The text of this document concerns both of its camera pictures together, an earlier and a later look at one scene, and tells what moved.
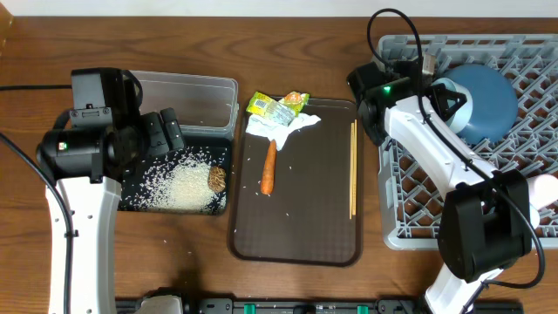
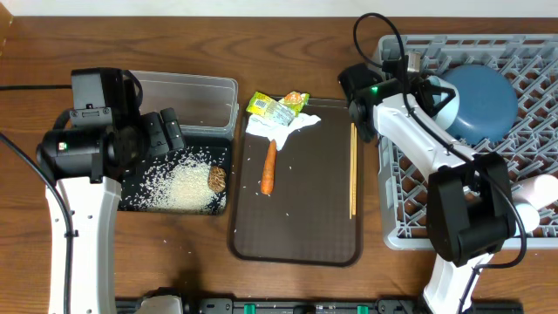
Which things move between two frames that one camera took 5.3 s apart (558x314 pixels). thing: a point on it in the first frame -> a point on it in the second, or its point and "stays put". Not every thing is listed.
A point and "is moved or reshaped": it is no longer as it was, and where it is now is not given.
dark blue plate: (494, 103) stays put
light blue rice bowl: (459, 119) is moved or reshaped
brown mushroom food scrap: (216, 179) stays put
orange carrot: (268, 175) stays put
